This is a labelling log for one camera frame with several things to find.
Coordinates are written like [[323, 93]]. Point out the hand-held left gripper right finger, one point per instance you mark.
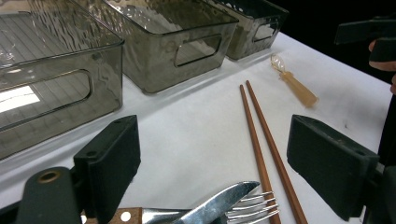
[[330, 165]]

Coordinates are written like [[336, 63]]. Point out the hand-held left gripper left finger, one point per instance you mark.
[[109, 161]]

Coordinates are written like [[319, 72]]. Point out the brown wooden chopstick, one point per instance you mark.
[[271, 143], [253, 133]]

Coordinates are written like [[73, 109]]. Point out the silver metal fork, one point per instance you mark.
[[255, 207]]

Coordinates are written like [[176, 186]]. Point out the medium smoked clear plastic bin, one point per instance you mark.
[[149, 62]]

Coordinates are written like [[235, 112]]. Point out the small smoked clear plastic bin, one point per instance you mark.
[[243, 43]]

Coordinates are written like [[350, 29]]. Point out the large smoked clear plastic bin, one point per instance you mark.
[[46, 37]]

